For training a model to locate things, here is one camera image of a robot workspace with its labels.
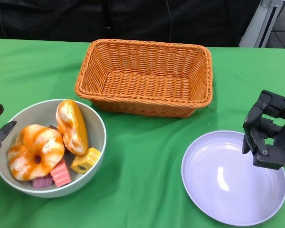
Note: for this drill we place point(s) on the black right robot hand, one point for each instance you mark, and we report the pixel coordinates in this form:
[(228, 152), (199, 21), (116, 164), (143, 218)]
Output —
[(270, 156)]

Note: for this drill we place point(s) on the grey-green bowl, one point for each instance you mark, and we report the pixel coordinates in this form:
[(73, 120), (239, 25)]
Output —
[(38, 111)]

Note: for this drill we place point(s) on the orange glazed twisted bread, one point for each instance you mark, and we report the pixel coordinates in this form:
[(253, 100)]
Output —
[(72, 128)]

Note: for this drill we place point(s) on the lavender plate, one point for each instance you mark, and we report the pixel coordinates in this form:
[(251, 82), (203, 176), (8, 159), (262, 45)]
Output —
[(216, 178)]

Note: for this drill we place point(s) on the pink toy cake slice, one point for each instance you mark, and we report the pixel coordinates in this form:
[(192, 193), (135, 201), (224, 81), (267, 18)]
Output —
[(43, 182)]

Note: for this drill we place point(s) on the coral toy cake slice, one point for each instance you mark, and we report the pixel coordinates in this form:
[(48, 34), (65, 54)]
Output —
[(61, 174)]

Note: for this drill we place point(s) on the yellow toy cake slice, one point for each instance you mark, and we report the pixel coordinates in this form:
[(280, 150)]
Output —
[(89, 156)]

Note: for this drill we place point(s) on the orange wicker basket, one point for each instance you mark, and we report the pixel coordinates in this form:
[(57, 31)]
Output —
[(145, 83)]

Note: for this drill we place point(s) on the green tablecloth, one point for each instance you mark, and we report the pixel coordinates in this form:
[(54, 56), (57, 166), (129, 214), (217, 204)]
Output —
[(142, 166)]

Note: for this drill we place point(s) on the black backdrop curtain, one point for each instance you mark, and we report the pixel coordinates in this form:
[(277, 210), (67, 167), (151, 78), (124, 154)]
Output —
[(61, 19)]

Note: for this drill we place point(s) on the aluminium frame post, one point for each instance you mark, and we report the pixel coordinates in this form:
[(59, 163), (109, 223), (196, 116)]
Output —
[(261, 26)]

